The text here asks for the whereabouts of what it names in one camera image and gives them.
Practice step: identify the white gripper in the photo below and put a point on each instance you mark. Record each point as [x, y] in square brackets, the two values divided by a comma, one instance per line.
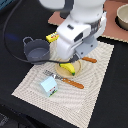
[77, 39]

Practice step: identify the yellow toy banana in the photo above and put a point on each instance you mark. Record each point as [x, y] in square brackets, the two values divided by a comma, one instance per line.
[69, 67]

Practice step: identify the light blue milk carton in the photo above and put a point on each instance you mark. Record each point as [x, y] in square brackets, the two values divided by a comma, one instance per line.
[49, 86]

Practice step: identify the yellow butter block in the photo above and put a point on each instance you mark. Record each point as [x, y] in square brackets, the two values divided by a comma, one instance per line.
[52, 37]

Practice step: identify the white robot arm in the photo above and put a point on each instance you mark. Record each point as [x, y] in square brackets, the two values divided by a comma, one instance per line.
[83, 11]

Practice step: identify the round wooden plate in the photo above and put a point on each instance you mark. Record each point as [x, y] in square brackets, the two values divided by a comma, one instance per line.
[65, 73]

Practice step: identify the beige bowl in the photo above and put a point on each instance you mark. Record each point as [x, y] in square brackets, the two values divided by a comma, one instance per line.
[122, 14]

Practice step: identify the beige woven placemat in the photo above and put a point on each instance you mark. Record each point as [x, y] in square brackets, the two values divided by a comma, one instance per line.
[69, 103]

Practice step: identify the knife with wooden handle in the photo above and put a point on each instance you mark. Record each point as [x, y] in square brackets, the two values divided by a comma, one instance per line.
[89, 59]

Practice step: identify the fork with wooden handle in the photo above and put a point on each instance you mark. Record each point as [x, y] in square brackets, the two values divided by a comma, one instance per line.
[55, 76]

